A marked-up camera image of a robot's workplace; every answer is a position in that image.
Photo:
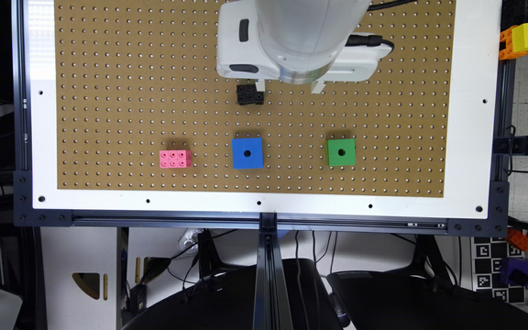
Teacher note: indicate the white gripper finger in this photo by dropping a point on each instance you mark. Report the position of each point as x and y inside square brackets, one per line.
[317, 87]
[260, 85]

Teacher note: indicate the green cube block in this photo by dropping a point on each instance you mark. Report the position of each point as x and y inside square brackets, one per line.
[341, 152]

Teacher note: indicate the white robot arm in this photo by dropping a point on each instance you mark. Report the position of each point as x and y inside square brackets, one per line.
[304, 37]

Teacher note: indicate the black studded block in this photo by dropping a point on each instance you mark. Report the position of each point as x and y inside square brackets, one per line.
[247, 94]

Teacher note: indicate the blue cube block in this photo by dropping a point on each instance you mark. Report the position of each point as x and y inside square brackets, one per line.
[247, 153]

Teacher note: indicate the pink studded block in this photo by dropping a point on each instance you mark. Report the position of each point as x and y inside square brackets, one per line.
[171, 159]

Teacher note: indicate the orange block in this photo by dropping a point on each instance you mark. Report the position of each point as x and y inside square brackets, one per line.
[506, 46]

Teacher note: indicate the purple block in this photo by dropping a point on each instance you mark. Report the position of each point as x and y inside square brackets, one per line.
[514, 271]

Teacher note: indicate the brown pegboard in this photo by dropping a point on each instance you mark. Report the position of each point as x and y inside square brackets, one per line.
[137, 77]

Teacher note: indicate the black office chair left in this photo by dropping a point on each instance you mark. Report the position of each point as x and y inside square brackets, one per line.
[227, 301]

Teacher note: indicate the black office chair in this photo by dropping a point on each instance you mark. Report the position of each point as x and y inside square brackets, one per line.
[227, 301]
[402, 299]

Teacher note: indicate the checkered calibration board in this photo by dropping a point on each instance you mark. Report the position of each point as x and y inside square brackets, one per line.
[486, 257]

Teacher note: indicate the black office chair right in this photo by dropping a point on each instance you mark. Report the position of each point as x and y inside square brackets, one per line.
[402, 299]

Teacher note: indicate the white cabinet panel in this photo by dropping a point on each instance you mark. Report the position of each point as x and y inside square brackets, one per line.
[81, 273]

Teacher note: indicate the orange blocks pile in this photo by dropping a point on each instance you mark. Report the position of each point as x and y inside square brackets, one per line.
[517, 239]

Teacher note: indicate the white board frame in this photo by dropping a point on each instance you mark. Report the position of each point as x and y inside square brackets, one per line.
[470, 126]

